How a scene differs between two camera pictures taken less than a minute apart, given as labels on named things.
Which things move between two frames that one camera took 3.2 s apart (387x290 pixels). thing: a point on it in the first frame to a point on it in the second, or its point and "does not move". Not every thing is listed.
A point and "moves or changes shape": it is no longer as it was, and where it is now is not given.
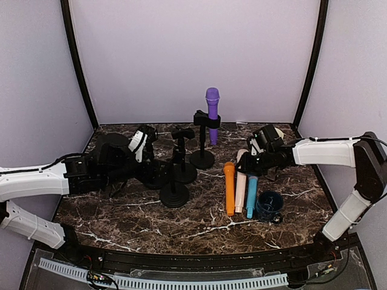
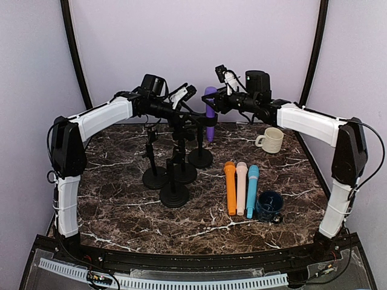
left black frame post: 68,20 does not move
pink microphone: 240,185 moves or changes shape
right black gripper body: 257,167 to 226,107
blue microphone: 251,196 does not move
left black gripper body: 144,176 to 173,122
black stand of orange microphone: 185,173 does not move
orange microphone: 229,168 does not move
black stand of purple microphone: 204,159 does not move
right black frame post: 314,62 does not move
